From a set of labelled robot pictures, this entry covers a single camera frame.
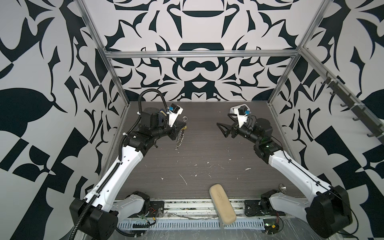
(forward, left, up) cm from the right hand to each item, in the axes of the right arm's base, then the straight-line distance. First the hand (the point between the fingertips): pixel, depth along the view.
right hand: (224, 118), depth 73 cm
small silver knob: (-25, -31, -29) cm, 49 cm away
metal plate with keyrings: (-7, +21, -6) cm, 23 cm away
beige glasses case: (-32, +2, -26) cm, 41 cm away
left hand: (-2, +19, +2) cm, 19 cm away
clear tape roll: (+2, +19, -3) cm, 20 cm away
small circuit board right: (-41, -20, -31) cm, 55 cm away
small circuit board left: (-40, +41, -31) cm, 65 cm away
